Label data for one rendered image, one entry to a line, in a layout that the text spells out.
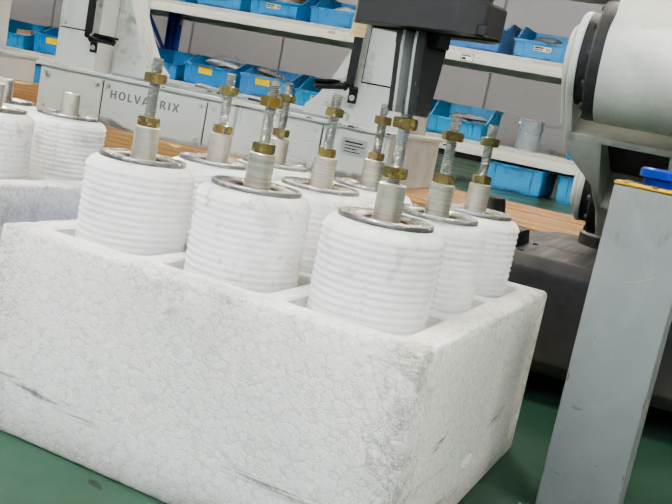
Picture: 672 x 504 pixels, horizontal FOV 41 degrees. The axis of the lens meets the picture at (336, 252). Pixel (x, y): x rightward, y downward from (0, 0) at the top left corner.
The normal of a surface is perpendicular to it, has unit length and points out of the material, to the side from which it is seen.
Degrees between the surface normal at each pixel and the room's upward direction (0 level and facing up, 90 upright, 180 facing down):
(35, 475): 0
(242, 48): 90
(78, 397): 90
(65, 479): 0
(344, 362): 90
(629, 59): 91
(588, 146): 143
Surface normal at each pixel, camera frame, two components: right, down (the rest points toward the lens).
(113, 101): -0.40, 0.08
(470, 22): 0.05, 0.18
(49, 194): 0.86, 0.25
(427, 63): 0.73, 0.25
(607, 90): -0.44, 0.55
